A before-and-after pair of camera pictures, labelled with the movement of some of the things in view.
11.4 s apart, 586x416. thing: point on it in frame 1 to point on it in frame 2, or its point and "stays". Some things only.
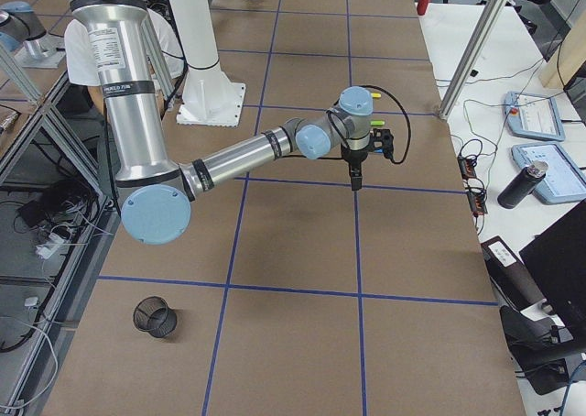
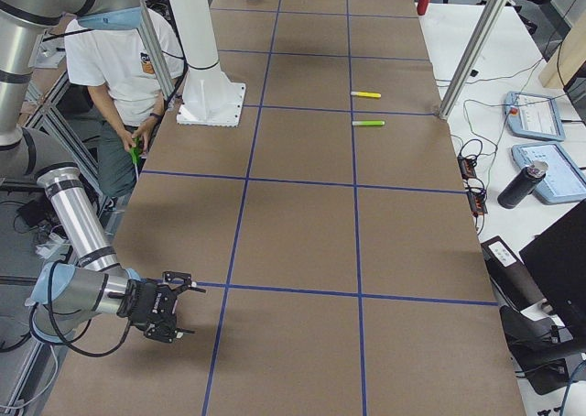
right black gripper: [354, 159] to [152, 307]
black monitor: [557, 260] stays
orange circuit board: [467, 168] stays
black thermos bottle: [522, 185] stays
